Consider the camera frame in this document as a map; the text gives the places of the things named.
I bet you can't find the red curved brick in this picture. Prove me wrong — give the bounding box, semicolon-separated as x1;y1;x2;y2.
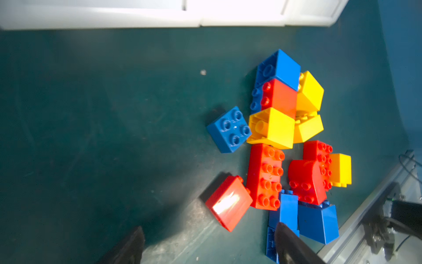
288;159;327;206

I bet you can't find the right white bin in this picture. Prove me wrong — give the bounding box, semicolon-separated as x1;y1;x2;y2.
282;0;348;27

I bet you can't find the long red brick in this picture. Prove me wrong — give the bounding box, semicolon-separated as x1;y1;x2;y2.
303;140;333;191
246;144;285;211

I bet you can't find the white bin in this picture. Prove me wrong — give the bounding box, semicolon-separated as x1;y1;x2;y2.
185;1;287;26
1;1;201;30
282;0;348;27

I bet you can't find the yellow brick studs centre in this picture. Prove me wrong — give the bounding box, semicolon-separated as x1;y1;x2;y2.
293;112;324;144

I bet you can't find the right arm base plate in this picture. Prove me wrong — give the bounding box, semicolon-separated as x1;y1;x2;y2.
363;182;422;261

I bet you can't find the middle white bin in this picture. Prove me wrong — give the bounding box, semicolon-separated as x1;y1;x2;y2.
185;1;287;26

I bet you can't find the long blue brick bottom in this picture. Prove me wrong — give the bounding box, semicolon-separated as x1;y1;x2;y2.
266;190;300;264

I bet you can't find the small blue square brick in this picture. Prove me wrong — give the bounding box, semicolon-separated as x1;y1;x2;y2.
207;106;252;154

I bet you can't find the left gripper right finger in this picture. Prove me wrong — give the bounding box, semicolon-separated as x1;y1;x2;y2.
274;222;325;264

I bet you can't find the left white bin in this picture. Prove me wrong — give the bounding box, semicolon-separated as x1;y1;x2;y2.
1;1;201;30

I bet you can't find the yellow brick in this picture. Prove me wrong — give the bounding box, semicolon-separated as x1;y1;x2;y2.
247;108;295;150
330;154;352;188
296;71;324;116

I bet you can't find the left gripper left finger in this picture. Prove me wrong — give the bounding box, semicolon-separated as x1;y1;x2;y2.
97;226;145;264

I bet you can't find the aluminium rail front base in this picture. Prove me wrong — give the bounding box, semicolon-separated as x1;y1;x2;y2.
318;150;422;264

